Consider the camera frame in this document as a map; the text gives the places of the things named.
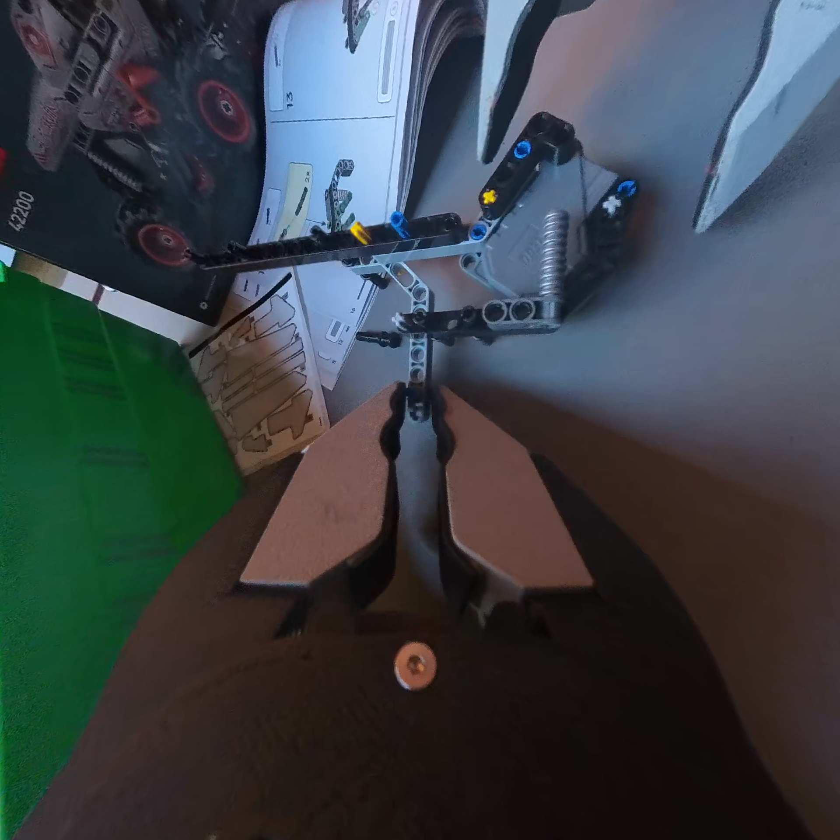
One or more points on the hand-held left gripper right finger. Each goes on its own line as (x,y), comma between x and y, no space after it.
(505,512)

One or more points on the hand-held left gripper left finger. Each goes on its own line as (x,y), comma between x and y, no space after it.
(321,505)

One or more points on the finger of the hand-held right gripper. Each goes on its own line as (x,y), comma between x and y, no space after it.
(518,59)
(787,98)

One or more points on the black and grey lego assembly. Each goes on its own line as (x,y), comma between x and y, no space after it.
(518,243)

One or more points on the lego sticker sheet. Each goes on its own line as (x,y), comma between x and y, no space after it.
(262,387)

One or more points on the white lego instruction booklet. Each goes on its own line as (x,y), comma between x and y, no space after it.
(334,144)

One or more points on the black monster truck lego box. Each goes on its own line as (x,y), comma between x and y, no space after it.
(131,131)

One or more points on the green plastic bin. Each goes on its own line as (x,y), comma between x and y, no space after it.
(98,492)

